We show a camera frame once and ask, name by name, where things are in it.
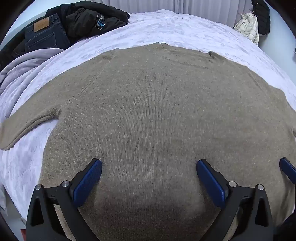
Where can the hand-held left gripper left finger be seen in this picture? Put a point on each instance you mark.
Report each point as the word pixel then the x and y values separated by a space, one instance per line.
pixel 89 180

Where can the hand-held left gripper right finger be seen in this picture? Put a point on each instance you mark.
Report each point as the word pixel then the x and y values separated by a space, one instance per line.
pixel 210 183

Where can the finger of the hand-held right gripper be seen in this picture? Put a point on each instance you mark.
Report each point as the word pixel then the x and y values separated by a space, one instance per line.
pixel 288 168

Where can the brown knit sweater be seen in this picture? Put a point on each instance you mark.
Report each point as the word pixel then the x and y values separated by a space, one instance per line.
pixel 150 104

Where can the crumpled grey-lilac blanket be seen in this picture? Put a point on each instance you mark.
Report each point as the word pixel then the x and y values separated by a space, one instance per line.
pixel 20 67

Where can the white puffer jacket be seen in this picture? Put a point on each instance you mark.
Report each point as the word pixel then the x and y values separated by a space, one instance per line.
pixel 248 25

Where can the dark blue jeans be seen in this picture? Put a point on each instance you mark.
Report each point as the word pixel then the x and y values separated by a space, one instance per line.
pixel 44 34

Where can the black hanging coat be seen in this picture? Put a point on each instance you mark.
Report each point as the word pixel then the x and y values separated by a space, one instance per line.
pixel 262 16

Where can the white bed cover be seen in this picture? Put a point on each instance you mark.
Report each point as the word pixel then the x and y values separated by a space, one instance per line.
pixel 173 27

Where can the black jacket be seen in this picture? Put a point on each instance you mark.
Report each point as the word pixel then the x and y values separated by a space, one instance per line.
pixel 81 20

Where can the light grey curtain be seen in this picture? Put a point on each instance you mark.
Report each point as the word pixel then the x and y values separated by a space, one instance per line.
pixel 196 7

